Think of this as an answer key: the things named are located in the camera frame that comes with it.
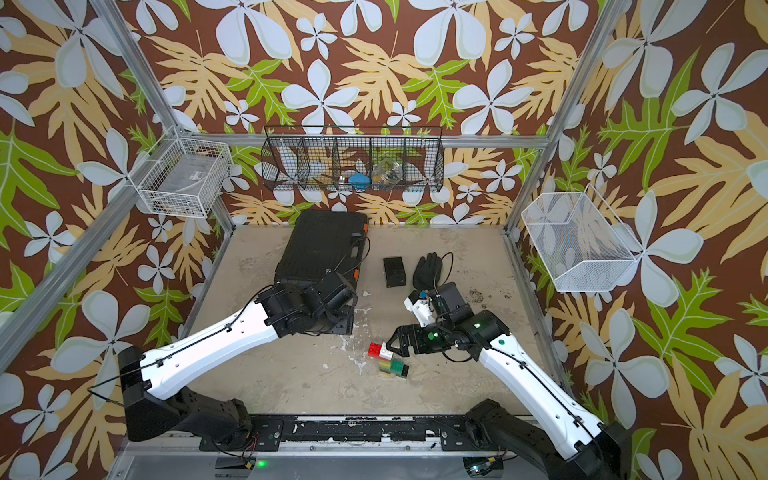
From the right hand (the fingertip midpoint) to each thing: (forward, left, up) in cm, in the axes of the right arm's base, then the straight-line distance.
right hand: (398, 343), depth 73 cm
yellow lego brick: (-3, +3, -10) cm, 11 cm away
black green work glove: (+33, -12, -15) cm, 38 cm away
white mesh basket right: (+24, -50, +10) cm, 56 cm away
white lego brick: (-2, +3, -2) cm, 4 cm away
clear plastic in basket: (+53, +3, +12) cm, 54 cm away
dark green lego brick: (-2, 0, -12) cm, 12 cm away
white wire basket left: (+42, +61, +19) cm, 77 cm away
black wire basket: (+57, +14, +16) cm, 61 cm away
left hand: (+5, +13, +3) cm, 14 cm away
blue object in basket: (+50, +11, +12) cm, 53 cm away
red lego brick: (0, +6, -3) cm, 7 cm away
